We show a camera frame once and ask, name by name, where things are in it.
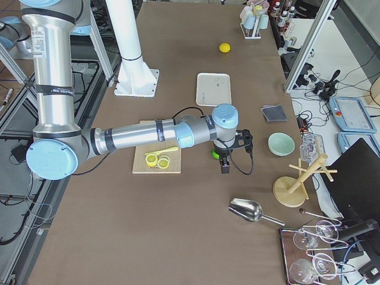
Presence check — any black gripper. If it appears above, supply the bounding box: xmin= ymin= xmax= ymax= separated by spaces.
xmin=214 ymin=142 xmax=238 ymax=174

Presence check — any green lime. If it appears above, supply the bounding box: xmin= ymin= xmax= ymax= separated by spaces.
xmin=211 ymin=150 xmax=219 ymax=159

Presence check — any yellow lemon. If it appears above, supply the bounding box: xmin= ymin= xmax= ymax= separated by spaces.
xmin=218 ymin=43 xmax=231 ymax=53

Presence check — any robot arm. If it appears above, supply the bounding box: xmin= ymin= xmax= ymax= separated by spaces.
xmin=20 ymin=1 xmax=238 ymax=181

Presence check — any cream rabbit tray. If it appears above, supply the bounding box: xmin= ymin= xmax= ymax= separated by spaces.
xmin=195 ymin=72 xmax=232 ymax=107

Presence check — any metal scoop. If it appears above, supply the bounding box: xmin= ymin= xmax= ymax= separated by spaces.
xmin=228 ymin=198 xmax=285 ymax=226

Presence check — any yellow plastic knife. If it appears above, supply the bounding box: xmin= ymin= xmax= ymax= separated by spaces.
xmin=145 ymin=147 xmax=179 ymax=156

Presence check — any green ceramic bowl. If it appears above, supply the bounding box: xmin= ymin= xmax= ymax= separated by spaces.
xmin=268 ymin=132 xmax=295 ymax=156

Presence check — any lemon slice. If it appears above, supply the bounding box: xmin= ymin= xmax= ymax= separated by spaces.
xmin=145 ymin=154 xmax=158 ymax=167
xmin=157 ymin=155 xmax=170 ymax=169

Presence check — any wooden mug tree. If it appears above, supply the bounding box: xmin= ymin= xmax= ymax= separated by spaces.
xmin=273 ymin=153 xmax=338 ymax=207

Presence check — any grey folded cloth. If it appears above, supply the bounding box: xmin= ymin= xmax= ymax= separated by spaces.
xmin=261 ymin=104 xmax=287 ymax=122

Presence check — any wooden cutting board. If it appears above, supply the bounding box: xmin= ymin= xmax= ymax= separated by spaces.
xmin=132 ymin=119 xmax=182 ymax=175

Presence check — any clear glass container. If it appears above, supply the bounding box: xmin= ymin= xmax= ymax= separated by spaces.
xmin=300 ymin=134 xmax=325 ymax=164

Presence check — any wine glass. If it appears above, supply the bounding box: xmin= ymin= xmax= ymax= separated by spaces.
xmin=293 ymin=227 xmax=319 ymax=250
xmin=316 ymin=220 xmax=338 ymax=244
xmin=289 ymin=253 xmax=337 ymax=284

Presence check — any blue teach pendant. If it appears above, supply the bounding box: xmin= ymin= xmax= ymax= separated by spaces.
xmin=328 ymin=97 xmax=377 ymax=134
xmin=337 ymin=132 xmax=379 ymax=156

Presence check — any black monitor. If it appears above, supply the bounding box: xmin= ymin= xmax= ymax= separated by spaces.
xmin=324 ymin=139 xmax=379 ymax=221

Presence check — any light blue cup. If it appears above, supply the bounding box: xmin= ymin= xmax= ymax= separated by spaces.
xmin=243 ymin=13 xmax=256 ymax=30

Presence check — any mint green cup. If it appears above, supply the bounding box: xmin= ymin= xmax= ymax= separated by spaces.
xmin=258 ymin=14 xmax=269 ymax=30

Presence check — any pink cup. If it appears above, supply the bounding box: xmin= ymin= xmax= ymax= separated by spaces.
xmin=240 ymin=6 xmax=252 ymax=23

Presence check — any yellow cup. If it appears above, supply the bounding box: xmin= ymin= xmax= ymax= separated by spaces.
xmin=252 ymin=5 xmax=265 ymax=17

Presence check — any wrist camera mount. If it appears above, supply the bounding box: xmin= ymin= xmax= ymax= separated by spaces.
xmin=233 ymin=129 xmax=254 ymax=156

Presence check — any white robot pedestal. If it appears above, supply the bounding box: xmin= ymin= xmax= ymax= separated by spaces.
xmin=106 ymin=0 xmax=159 ymax=98

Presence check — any white wire cup rack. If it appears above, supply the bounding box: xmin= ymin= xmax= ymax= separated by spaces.
xmin=240 ymin=17 xmax=261 ymax=39

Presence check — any aluminium frame post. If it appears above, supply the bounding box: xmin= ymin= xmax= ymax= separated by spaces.
xmin=284 ymin=0 xmax=336 ymax=94

